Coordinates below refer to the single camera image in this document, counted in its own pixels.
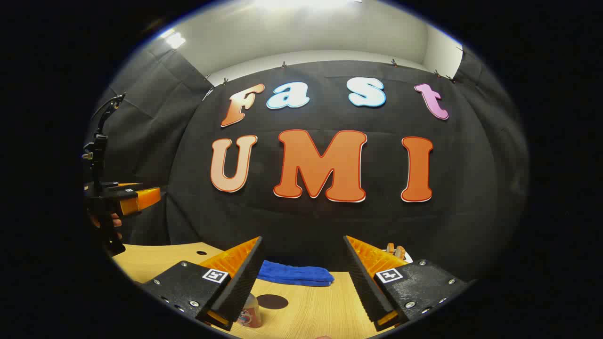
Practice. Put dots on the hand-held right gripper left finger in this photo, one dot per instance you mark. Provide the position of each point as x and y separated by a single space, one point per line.
240 287

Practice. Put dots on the black backdrop cloth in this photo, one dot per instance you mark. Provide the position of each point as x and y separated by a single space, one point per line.
330 226

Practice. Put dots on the silver water bottle pink label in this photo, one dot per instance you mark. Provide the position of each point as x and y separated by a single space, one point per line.
250 314

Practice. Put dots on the blue towel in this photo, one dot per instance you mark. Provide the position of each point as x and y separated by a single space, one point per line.
292 274

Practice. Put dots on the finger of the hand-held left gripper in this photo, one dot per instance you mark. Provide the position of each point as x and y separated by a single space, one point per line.
141 200
123 184

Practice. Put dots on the dark round coaster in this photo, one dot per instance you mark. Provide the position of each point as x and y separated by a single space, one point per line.
273 302

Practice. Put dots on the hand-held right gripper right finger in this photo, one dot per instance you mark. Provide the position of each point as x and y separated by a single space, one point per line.
367 292

